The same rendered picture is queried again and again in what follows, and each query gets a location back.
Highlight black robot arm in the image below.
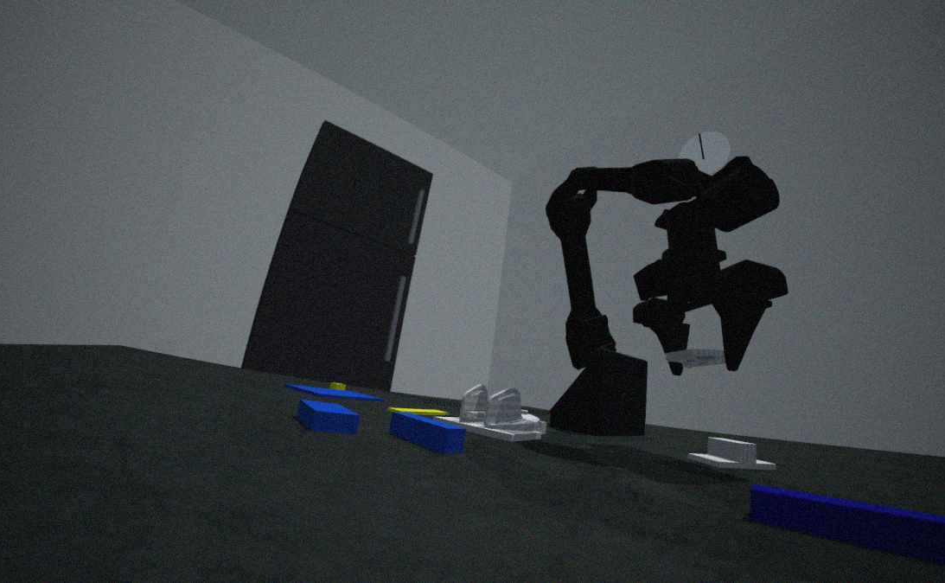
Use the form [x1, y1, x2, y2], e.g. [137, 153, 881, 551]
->
[546, 156, 780, 369]

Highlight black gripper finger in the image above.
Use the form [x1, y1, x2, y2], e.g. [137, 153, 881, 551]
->
[710, 293, 772, 371]
[642, 318, 690, 375]

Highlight white plate with two round holes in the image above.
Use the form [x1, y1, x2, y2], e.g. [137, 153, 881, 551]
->
[665, 349, 725, 368]

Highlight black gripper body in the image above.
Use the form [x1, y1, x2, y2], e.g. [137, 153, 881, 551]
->
[633, 237, 788, 324]

